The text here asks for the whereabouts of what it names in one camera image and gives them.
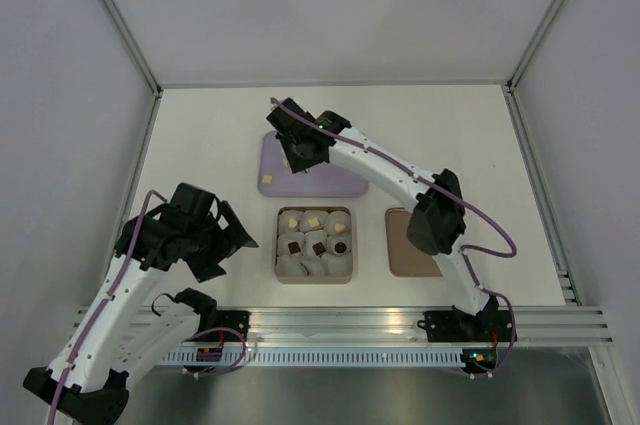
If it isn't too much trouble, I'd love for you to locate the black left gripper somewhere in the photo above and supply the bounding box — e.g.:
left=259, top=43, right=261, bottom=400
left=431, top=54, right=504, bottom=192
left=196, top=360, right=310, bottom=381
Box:
left=183, top=201, right=257, bottom=283

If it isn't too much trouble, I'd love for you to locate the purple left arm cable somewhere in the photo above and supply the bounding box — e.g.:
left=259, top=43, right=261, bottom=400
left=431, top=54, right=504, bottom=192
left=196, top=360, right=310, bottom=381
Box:
left=47, top=188, right=171, bottom=425

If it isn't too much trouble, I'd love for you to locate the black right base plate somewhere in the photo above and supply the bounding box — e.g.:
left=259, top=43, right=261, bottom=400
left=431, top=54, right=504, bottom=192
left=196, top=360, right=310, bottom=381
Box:
left=416, top=309, right=514, bottom=343

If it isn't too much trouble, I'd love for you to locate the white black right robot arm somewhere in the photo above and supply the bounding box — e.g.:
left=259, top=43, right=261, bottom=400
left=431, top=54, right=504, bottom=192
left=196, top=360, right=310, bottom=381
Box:
left=267, top=98, right=517, bottom=344

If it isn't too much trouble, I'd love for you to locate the aluminium frame post right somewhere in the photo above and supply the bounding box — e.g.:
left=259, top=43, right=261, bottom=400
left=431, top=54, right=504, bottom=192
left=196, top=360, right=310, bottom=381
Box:
left=505, top=0, right=568, bottom=90

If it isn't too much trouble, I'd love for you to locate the white slotted cable duct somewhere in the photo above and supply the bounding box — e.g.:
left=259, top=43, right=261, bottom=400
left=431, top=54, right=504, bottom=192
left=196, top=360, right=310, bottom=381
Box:
left=159, top=345, right=464, bottom=368

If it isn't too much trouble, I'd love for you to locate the beige tin lid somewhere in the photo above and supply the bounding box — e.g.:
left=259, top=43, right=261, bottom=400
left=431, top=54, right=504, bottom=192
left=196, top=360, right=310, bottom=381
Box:
left=385, top=208, right=442, bottom=278

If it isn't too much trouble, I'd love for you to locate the lilac plastic tray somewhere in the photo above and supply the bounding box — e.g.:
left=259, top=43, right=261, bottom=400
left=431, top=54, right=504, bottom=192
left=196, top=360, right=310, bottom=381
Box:
left=257, top=132, right=369, bottom=198

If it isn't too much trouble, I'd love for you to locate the aluminium frame post left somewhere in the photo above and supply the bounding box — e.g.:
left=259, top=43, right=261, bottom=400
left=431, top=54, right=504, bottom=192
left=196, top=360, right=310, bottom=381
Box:
left=98, top=0, right=162, bottom=98

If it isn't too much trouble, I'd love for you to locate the dark round chocolate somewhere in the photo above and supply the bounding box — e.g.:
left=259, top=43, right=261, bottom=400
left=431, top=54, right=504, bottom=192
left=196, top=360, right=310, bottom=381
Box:
left=334, top=242, right=347, bottom=254

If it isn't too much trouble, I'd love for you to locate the dark square chocolate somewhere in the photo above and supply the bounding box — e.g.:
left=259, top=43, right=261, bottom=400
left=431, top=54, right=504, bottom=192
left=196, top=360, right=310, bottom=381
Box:
left=312, top=243, right=326, bottom=255
left=288, top=242, right=301, bottom=254

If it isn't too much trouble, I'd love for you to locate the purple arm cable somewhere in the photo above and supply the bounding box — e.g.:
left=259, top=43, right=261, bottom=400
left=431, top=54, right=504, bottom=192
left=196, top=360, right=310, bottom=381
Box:
left=269, top=97, right=519, bottom=381
left=47, top=188, right=171, bottom=425

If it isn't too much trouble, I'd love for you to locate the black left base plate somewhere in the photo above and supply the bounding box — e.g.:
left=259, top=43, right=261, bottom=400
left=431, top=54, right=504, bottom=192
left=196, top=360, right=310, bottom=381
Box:
left=214, top=310, right=251, bottom=343

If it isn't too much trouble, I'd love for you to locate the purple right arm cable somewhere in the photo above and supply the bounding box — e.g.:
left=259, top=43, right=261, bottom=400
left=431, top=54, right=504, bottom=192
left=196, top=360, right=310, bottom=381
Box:
left=269, top=97, right=519, bottom=381

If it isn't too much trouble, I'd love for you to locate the aluminium frame post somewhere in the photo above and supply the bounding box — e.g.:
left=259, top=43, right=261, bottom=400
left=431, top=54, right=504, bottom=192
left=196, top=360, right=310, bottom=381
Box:
left=505, top=0, right=568, bottom=90
left=98, top=0, right=162, bottom=98

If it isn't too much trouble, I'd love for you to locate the aluminium mounting rail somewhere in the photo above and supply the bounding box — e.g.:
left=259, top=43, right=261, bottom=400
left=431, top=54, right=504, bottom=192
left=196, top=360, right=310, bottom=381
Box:
left=74, top=304, right=614, bottom=346

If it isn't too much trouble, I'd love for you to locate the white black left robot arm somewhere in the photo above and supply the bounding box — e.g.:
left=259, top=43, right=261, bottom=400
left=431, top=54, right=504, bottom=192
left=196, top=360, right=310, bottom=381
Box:
left=23, top=183, right=257, bottom=424

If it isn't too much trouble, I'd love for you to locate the beige tin box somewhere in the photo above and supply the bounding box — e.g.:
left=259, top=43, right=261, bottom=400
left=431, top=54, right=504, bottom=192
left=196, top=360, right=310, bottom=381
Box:
left=272, top=206, right=351, bottom=286

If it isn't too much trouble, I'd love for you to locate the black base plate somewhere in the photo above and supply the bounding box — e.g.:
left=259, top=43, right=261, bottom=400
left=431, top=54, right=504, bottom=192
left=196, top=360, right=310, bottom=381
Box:
left=416, top=309, right=514, bottom=343
left=214, top=310, right=251, bottom=343

